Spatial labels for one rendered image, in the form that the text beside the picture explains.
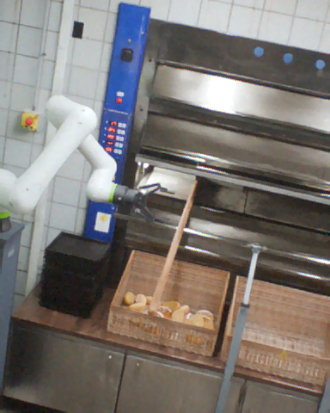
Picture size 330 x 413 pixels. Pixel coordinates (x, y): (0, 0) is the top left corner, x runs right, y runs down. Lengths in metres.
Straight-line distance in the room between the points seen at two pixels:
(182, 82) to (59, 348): 1.49
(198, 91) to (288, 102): 0.46
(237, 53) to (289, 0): 0.36
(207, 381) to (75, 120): 1.48
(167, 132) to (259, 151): 0.50
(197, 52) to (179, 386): 1.68
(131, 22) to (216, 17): 0.43
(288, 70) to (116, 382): 1.79
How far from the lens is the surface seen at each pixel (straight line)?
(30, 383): 3.85
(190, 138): 3.73
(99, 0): 3.73
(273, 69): 3.66
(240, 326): 3.39
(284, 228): 3.83
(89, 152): 3.22
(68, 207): 3.97
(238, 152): 3.71
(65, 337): 3.65
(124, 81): 3.70
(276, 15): 3.62
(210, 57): 3.67
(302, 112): 3.67
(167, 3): 3.66
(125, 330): 3.62
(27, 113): 3.83
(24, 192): 2.84
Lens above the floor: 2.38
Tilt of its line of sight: 18 degrees down
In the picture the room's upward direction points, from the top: 11 degrees clockwise
